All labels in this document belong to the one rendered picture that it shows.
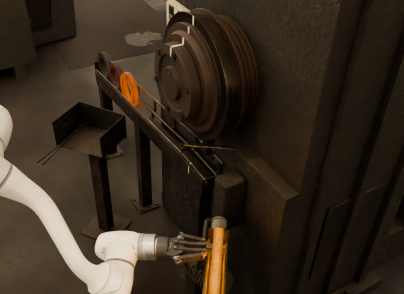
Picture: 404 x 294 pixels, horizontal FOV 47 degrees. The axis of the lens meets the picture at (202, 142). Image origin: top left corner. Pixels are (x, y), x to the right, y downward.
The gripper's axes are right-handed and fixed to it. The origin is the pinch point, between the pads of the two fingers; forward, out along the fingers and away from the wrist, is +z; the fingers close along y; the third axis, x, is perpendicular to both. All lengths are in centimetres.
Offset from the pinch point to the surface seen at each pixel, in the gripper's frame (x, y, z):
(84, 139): -6, -70, -68
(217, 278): 8.0, 17.8, 1.7
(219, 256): 3.8, 6.1, 1.3
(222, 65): 54, -28, 2
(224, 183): 8.8, -23.4, 1.8
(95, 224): -64, -69, -73
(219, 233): 6.9, -0.8, 1.2
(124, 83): 2, -110, -56
